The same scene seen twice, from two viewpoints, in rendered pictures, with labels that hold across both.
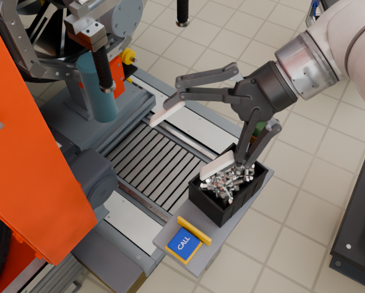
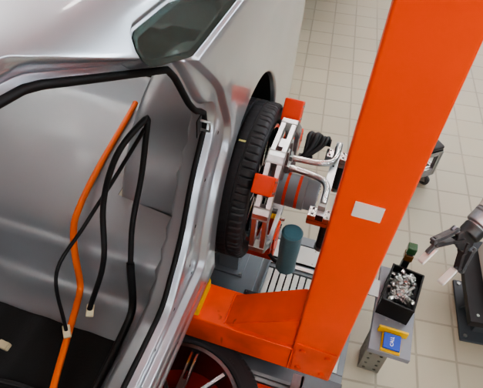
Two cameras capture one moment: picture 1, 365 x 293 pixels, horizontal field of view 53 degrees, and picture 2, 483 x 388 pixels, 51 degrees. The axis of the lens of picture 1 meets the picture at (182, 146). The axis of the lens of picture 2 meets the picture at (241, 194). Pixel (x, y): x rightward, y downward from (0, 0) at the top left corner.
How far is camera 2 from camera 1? 134 cm
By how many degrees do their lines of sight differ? 17
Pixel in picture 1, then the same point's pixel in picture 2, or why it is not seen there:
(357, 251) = not seen: outside the picture
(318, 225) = (438, 311)
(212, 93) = (449, 242)
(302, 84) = not seen: outside the picture
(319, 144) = not seen: hidden behind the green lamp
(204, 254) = (405, 345)
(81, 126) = (238, 283)
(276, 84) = (478, 231)
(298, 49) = not seen: outside the picture
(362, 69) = not seen: outside the picture
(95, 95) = (293, 255)
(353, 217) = (471, 294)
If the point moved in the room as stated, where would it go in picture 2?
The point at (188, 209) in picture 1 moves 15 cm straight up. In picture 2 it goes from (379, 319) to (389, 301)
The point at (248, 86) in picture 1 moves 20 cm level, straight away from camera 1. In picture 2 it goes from (463, 234) to (441, 189)
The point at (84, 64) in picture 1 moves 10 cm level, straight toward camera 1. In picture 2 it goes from (291, 235) to (308, 251)
